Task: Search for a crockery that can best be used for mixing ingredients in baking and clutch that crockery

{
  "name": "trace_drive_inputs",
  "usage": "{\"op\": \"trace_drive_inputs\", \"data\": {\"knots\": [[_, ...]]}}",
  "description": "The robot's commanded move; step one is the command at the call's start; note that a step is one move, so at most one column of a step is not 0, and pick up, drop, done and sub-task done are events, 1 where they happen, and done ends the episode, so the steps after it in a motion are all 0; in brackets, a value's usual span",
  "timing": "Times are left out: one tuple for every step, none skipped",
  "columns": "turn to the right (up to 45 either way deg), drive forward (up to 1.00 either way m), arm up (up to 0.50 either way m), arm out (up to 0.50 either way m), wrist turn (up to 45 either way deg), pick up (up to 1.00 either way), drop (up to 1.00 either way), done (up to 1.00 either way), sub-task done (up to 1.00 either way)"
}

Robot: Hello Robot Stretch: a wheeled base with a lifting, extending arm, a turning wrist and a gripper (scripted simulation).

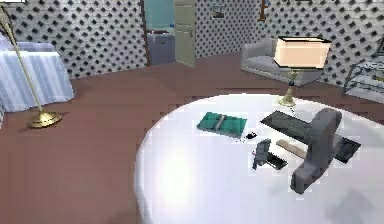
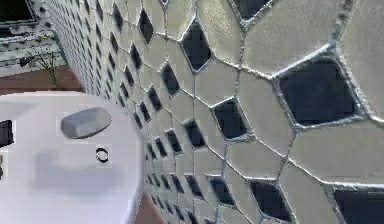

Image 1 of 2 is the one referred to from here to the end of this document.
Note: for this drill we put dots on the round white table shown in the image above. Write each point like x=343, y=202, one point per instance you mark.
x=233, y=173

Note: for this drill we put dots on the black phone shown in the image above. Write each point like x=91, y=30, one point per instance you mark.
x=276, y=160

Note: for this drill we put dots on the brown wooden wall fixture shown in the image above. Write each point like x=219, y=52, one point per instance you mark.
x=263, y=10

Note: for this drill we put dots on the table lamp with cream shade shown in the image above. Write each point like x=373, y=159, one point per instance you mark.
x=301, y=53

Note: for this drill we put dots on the small framed wall picture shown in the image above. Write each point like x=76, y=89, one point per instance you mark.
x=218, y=9

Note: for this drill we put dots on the pale green room door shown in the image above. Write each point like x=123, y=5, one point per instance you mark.
x=185, y=33

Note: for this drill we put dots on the grey armchair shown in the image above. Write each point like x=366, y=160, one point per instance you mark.
x=263, y=61

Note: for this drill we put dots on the beige flat box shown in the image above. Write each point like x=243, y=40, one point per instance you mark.
x=290, y=147

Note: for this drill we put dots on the brass floor lamp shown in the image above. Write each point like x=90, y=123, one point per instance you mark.
x=42, y=117

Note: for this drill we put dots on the small black keys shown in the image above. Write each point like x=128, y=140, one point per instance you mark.
x=251, y=135

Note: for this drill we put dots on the small grey figurine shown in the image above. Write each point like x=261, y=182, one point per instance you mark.
x=261, y=153

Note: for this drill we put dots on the bed with pale blue cover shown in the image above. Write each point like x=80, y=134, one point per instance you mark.
x=36, y=75

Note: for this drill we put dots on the grey blue cabinet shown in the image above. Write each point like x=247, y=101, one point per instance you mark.
x=161, y=48

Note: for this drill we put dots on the grey curved statue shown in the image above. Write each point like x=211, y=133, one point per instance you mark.
x=320, y=146

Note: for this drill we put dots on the metal frame shelf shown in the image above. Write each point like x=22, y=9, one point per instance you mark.
x=365, y=78

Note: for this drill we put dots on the green open book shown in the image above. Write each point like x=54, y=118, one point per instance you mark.
x=222, y=124

